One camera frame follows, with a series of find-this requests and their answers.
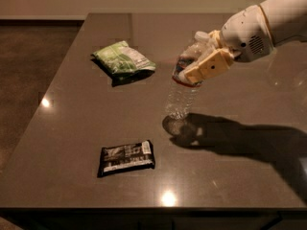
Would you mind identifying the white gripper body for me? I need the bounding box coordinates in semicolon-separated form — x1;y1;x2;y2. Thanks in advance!
220;5;273;62

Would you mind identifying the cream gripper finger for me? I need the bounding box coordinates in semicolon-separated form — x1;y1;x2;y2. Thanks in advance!
195;30;221;54
182;49;233;84

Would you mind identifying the clear plastic water bottle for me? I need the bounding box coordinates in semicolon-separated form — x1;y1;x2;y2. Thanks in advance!
165;32;210;120

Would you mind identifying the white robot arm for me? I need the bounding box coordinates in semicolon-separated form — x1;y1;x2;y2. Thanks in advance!
179;0;307;85

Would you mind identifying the black rxbar chocolate wrapper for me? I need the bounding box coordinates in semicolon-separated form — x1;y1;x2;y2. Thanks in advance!
97;140;155;177

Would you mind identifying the green snack bag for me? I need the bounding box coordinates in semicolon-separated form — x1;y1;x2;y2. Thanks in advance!
91;41;156;78

